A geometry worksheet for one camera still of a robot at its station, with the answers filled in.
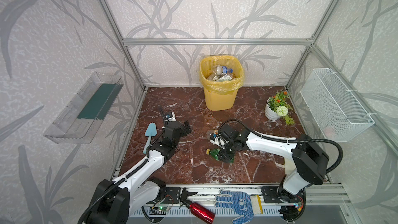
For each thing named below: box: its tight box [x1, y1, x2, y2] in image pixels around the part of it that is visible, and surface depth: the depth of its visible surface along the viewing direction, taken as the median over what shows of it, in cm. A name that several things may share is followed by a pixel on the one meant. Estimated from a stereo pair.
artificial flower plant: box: [267, 90, 296, 126], surface depth 93 cm
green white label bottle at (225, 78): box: [216, 73, 233, 82], surface depth 95 cm
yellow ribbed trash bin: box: [203, 87, 238, 111], surface depth 109 cm
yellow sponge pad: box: [250, 194, 264, 216], surface depth 72 cm
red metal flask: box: [178, 187, 216, 224], surface depth 69 cm
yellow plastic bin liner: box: [199, 54, 245, 95], surface depth 89 cm
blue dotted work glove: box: [214, 189, 254, 224], surface depth 72 cm
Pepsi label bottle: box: [212, 64, 234, 76], surface depth 98 cm
